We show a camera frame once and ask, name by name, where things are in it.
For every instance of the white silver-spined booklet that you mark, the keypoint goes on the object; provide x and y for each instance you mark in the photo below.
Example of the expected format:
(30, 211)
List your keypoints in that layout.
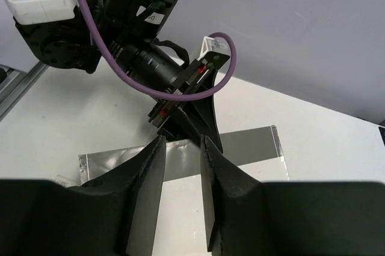
(180, 228)

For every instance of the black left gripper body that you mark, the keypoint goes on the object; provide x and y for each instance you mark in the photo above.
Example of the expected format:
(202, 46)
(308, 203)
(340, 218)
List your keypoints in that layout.
(169, 115)

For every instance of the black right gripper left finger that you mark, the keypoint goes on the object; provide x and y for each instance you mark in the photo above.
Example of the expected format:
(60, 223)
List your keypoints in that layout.
(117, 212)

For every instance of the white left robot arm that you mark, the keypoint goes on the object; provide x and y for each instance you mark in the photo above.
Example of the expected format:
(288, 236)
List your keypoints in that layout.
(76, 34)

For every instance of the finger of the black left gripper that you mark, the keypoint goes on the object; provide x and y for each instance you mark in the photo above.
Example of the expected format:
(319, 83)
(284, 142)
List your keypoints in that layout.
(202, 121)

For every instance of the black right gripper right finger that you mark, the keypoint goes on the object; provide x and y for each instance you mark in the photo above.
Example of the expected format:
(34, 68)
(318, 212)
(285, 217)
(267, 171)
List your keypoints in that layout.
(237, 220)

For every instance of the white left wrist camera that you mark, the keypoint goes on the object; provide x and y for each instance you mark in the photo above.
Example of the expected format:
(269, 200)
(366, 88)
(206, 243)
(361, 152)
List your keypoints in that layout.
(212, 49)

